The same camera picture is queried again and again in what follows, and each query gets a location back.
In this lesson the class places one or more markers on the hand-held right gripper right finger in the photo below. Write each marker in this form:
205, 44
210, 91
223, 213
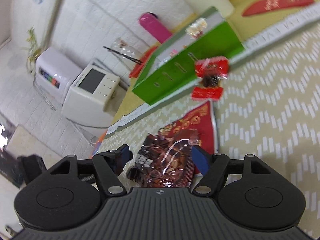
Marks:
200, 161

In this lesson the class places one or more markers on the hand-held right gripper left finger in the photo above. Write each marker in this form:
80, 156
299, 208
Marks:
125, 153

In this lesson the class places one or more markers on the large red snack packet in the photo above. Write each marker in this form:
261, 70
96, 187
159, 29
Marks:
200, 127

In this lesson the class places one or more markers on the dark brown snack packet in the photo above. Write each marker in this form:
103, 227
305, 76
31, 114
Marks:
165, 165

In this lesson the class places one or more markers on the red snack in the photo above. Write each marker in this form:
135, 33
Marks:
210, 77

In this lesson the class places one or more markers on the green cardboard box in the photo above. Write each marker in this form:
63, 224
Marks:
185, 72

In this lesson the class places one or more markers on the white red snack packet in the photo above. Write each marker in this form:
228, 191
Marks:
198, 27

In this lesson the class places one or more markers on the orange plastic basin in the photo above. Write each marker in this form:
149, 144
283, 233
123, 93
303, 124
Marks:
98, 143

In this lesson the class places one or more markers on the white machine with screen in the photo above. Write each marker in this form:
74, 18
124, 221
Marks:
87, 97

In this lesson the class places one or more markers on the zigzag patterned table mat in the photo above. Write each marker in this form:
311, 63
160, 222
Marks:
262, 105

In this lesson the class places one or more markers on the black straw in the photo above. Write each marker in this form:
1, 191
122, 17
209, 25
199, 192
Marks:
122, 54

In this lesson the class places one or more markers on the white water purifier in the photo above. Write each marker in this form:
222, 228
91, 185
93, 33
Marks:
53, 70

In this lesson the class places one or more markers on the clear glass jar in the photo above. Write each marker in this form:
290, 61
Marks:
125, 51

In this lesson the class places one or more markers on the green plant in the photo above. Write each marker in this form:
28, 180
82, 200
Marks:
32, 47

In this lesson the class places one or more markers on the pink thermos bottle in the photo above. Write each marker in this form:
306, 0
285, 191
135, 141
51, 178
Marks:
156, 27

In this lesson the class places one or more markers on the red paper envelope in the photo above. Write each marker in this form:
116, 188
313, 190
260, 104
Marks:
275, 2

